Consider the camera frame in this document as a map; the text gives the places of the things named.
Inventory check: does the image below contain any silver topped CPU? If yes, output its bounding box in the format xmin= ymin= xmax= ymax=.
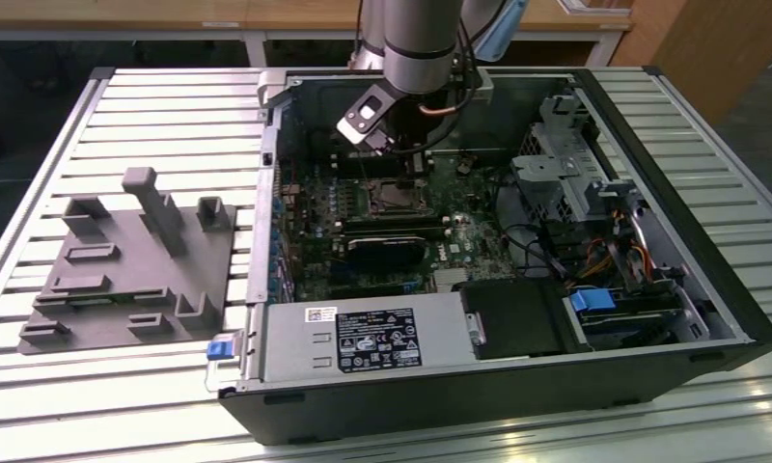
xmin=380 ymin=185 xmax=421 ymax=207

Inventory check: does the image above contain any metal socket cover frame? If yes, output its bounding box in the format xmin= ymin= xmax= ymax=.
xmin=365 ymin=179 xmax=435 ymax=212

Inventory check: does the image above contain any CPU socket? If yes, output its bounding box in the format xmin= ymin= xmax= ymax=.
xmin=361 ymin=177 xmax=437 ymax=214

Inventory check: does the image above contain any green motherboard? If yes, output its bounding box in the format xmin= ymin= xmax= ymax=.
xmin=274 ymin=147 xmax=523 ymax=304

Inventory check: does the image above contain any metal disk bay cage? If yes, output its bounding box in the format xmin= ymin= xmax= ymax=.
xmin=511 ymin=95 xmax=644 ymax=223

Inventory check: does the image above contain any black graphics card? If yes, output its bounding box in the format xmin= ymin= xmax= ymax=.
xmin=341 ymin=234 xmax=431 ymax=270

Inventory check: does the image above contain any silver chipset heatsink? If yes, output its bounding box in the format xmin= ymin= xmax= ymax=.
xmin=433 ymin=268 xmax=476 ymax=291

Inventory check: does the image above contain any clear plastic tray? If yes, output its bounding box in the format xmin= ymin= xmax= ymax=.
xmin=556 ymin=0 xmax=636 ymax=14

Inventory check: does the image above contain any black plastic shroud box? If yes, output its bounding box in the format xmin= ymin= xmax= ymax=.
xmin=456 ymin=279 xmax=584 ymax=362

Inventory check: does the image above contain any hard disk in blue carrier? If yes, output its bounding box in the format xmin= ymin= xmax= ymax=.
xmin=569 ymin=286 xmax=689 ymax=348

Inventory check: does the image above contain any grey power supply unit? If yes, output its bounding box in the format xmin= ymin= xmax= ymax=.
xmin=256 ymin=291 xmax=488 ymax=385

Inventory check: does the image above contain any wooden cabinet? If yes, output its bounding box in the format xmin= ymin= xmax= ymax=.
xmin=607 ymin=0 xmax=772 ymax=126

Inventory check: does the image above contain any grey parts rack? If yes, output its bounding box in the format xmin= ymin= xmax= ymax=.
xmin=16 ymin=166 xmax=240 ymax=357

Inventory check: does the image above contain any black open PC case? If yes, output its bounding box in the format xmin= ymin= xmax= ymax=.
xmin=214 ymin=65 xmax=772 ymax=448

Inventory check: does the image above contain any green RAM stick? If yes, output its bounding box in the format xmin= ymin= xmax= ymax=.
xmin=66 ymin=297 xmax=134 ymax=308

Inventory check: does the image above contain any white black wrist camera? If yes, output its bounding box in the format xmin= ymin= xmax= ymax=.
xmin=336 ymin=86 xmax=404 ymax=156

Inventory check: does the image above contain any black data cable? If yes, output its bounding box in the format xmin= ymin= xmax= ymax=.
xmin=497 ymin=219 xmax=571 ymax=284

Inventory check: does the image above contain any coloured power wire bundle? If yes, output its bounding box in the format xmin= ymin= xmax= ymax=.
xmin=581 ymin=235 xmax=655 ymax=284

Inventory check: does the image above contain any wooden desk white frame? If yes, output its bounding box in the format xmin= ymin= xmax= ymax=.
xmin=0 ymin=0 xmax=636 ymax=68

